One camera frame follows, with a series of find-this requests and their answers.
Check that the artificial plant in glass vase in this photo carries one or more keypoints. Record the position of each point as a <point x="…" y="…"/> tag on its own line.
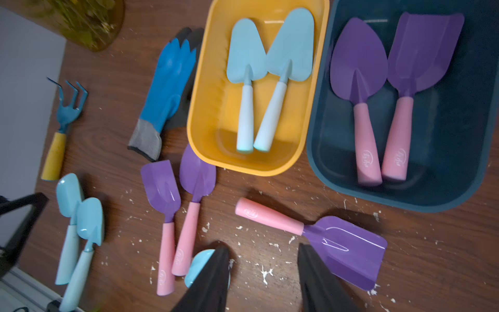
<point x="92" y="24"/>

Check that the blue grey gardening glove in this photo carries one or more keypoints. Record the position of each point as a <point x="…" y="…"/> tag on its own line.
<point x="168" y="101"/>

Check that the teal plastic storage box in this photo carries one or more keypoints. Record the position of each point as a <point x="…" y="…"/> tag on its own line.
<point x="453" y="122"/>

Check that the aluminium front rail frame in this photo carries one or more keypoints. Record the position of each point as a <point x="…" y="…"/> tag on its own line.
<point x="21" y="292"/>

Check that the purple pointed shovel lower left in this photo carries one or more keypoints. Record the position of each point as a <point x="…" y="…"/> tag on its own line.
<point x="198" y="178"/>

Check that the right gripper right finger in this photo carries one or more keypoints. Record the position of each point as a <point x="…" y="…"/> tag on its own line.
<point x="320" y="289"/>

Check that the teal shovel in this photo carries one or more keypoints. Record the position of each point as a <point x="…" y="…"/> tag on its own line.
<point x="90" y="226"/>
<point x="246" y="63"/>
<point x="69" y="197"/>
<point x="205" y="269"/>

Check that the purple pointed shovel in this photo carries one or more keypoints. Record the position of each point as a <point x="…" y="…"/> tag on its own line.
<point x="198" y="178"/>
<point x="358" y="70"/>

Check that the purple square shovel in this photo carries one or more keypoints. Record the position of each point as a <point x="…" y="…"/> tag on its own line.
<point x="350" y="252"/>
<point x="163" y="195"/>
<point x="420" y="55"/>

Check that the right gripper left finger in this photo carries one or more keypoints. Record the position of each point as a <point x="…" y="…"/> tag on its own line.
<point x="207" y="298"/>

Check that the teal shovel sideways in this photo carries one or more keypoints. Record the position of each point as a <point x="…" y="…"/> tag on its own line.
<point x="290" y="57"/>

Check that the purple pointed shovel top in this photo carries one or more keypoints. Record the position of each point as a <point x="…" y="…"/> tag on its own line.
<point x="358" y="70"/>

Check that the yellow plastic storage box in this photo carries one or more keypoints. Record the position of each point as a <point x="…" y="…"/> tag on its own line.
<point x="213" y="115"/>

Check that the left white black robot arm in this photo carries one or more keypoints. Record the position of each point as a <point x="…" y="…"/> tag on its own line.
<point x="11" y="252"/>

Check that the blue rake yellow handle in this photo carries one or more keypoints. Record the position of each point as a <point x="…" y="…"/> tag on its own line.
<point x="65" y="116"/>

